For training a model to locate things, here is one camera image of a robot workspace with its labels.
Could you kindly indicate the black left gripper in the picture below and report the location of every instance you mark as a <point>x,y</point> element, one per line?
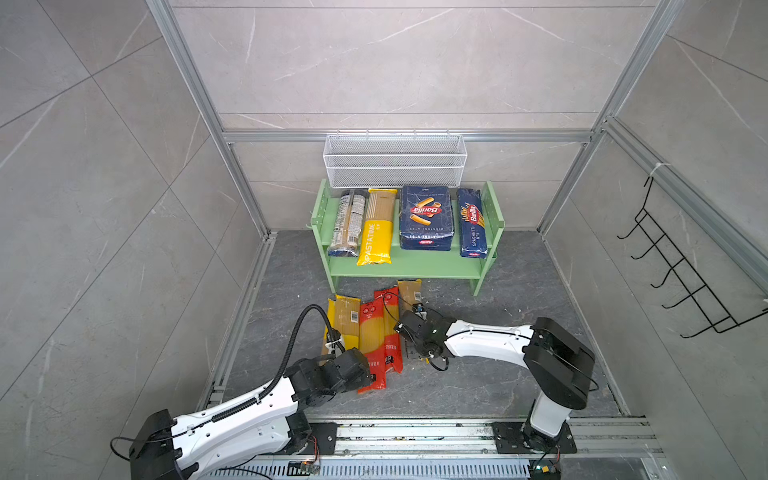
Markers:
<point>364,381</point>

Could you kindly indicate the red spaghetti package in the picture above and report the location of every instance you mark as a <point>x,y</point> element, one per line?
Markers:
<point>372,342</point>
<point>392,341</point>

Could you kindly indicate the red spaghetti package front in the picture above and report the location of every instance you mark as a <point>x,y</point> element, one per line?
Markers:
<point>372,342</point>

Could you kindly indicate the yellow Pastatime spaghetti package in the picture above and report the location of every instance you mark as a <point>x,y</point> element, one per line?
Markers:
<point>378,228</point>

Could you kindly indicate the blue Barilla spaghetti box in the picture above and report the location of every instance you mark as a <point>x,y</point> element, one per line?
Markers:
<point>473,242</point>

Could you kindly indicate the blue Barilla pasta bag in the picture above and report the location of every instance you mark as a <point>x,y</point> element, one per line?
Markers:
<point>426,218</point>

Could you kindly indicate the clear brown spaghetti package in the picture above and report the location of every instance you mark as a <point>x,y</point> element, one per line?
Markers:
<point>348,224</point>

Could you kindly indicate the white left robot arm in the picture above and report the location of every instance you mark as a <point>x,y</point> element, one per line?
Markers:
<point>266,420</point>

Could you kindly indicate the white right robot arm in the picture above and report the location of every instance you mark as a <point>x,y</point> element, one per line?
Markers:
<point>561,365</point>

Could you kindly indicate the green two-tier shelf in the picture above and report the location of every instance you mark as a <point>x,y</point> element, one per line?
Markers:
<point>408,264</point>

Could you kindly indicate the white wire mesh basket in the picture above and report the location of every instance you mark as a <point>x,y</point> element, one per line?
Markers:
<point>394,161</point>

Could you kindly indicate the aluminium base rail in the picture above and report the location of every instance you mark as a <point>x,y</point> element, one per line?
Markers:
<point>623,437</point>

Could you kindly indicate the black wire hook rack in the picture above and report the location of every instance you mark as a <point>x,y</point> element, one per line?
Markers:
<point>678,266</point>

